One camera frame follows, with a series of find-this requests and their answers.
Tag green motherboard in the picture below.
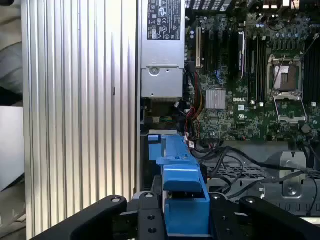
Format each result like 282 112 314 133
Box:
186 12 320 144

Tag open black PC case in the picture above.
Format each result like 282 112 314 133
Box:
136 0 320 240

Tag grey metal disk bay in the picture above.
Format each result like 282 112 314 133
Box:
207 149 320 217

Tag CPU socket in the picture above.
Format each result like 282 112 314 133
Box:
266 54 305 97

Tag long black cable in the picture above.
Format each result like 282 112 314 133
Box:
224 146 320 176

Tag silver finned chipset heatsink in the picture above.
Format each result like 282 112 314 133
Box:
205 89 227 110

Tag hard disk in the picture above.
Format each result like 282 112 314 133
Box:
147 134 211 238

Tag silver power supply unit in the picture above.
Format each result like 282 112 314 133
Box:
140 0 186 99

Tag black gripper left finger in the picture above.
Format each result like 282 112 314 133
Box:
31 174 167 240

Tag long black expansion slot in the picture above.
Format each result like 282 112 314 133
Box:
230 29 245 81

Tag thin metal locking lever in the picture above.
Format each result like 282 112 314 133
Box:
271 57 287 86
302 32 320 55

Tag black disk wire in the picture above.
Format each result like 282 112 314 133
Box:
194 146 246 194

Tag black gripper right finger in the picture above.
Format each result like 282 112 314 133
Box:
208 192 320 240

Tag metal socket cover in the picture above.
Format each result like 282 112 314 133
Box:
272 92 309 124

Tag black RAM slot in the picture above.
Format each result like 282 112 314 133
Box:
249 37 257 105
257 36 267 106
303 34 320 101

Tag white flat box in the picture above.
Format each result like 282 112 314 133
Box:
0 106 26 193

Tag red and yellow wire bundle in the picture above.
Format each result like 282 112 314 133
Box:
184 71 204 141

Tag white expansion slot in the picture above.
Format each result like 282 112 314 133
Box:
195 26 202 69

